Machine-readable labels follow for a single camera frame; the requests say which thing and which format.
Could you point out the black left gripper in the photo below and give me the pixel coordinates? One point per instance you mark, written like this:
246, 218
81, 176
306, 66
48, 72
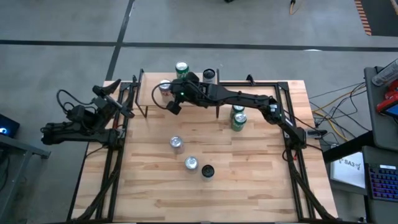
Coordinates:
99, 109

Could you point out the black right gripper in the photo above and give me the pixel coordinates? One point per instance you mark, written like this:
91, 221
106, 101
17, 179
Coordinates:
194, 91

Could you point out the green Sprite can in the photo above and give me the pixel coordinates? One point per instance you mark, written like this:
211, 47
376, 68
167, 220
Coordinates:
238, 106
238, 123
181, 68

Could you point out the silver Diet Coke can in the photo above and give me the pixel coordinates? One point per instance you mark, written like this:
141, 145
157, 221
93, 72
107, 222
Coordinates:
176, 142
191, 163
164, 85

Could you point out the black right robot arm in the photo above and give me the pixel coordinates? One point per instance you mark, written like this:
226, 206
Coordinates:
248, 98

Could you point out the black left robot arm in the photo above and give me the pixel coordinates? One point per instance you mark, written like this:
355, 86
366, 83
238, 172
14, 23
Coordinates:
77, 137

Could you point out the black computer with blue lights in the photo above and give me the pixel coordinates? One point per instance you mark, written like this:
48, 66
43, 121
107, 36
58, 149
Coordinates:
9, 126

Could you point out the grey metal side table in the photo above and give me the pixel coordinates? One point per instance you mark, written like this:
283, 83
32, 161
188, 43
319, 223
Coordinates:
18, 147

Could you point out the black desk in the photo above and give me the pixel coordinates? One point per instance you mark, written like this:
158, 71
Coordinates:
342, 148

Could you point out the white SA3 sign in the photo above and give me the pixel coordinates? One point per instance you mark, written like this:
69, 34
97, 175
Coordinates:
348, 171

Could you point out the white cylindrical can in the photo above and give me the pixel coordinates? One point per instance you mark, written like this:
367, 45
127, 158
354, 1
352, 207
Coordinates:
385, 74

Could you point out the grey desk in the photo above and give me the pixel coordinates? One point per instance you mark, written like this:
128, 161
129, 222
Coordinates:
384, 130

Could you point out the red tool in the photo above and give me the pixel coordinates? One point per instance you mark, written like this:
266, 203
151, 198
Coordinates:
388, 99

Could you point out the black mat with orange stripes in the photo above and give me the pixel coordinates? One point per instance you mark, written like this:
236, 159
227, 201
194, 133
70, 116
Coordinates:
382, 15

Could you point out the black computer keyboard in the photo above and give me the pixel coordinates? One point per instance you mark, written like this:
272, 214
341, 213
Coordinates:
382, 183

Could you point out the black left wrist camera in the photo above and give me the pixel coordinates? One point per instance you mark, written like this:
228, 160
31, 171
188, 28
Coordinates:
97, 91

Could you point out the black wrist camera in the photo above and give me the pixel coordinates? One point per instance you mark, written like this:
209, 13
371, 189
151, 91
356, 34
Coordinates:
97, 91
174, 108

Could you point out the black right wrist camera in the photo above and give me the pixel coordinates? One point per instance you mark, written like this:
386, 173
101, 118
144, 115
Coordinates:
174, 108

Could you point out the wooden shelf with black frame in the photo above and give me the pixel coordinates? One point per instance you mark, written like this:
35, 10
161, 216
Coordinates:
149, 93

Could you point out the black aluminium table frame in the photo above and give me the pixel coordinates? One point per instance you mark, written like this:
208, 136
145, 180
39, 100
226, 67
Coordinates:
283, 84

